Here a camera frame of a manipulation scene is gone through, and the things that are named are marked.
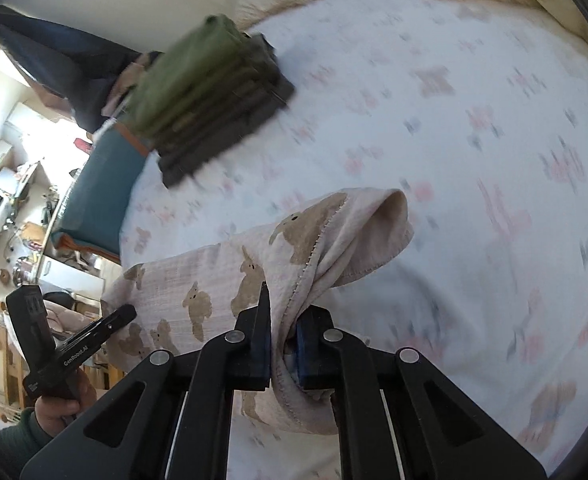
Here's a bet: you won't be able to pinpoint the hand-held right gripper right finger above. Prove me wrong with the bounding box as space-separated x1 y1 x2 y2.
294 306 547 480

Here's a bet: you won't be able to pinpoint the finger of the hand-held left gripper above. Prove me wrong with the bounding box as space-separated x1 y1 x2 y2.
88 304 138 340

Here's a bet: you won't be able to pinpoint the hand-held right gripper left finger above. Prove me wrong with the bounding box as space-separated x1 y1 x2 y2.
21 282 272 480

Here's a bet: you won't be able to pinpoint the pink bear print pants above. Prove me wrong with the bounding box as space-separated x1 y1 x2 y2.
101 187 415 433

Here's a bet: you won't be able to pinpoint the person's left forearm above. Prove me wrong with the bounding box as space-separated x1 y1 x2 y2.
0 407 55 478

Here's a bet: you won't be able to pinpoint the person's left hand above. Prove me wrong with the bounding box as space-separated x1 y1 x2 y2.
34 367 98 436

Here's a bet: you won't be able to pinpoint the pink cloth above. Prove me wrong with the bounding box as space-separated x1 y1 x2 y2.
101 60 147 117

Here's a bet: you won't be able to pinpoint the stack of folded green clothes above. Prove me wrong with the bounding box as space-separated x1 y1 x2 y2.
129 14 296 188

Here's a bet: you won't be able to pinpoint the black hanging garment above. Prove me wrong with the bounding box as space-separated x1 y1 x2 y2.
0 5 161 131

